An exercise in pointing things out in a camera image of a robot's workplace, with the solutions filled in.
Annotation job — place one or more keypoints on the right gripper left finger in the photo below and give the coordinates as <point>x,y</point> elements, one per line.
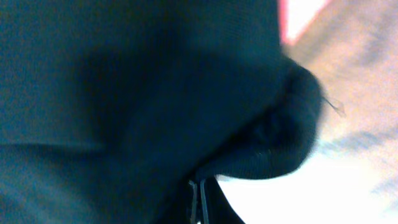
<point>183,206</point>

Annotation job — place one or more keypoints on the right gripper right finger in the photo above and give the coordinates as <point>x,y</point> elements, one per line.
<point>215,207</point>

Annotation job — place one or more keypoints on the black t-shirt with logo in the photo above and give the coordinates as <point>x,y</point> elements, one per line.
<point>108,106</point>

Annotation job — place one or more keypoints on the red t-shirt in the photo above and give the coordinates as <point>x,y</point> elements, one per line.
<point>295,16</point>

